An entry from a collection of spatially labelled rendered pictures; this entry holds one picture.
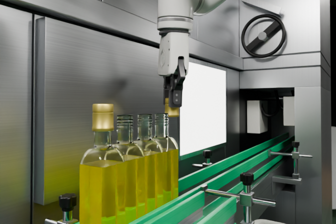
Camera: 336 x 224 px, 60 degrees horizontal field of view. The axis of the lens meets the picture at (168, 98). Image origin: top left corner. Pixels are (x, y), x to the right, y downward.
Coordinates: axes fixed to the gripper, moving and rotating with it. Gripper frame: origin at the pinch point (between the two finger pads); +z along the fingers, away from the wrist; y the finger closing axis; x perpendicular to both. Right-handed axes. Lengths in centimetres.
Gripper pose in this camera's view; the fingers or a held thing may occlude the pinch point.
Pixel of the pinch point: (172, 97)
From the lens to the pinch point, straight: 70.1
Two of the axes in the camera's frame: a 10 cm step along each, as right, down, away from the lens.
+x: 9.5, 0.0, 3.0
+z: -0.3, 10.0, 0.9
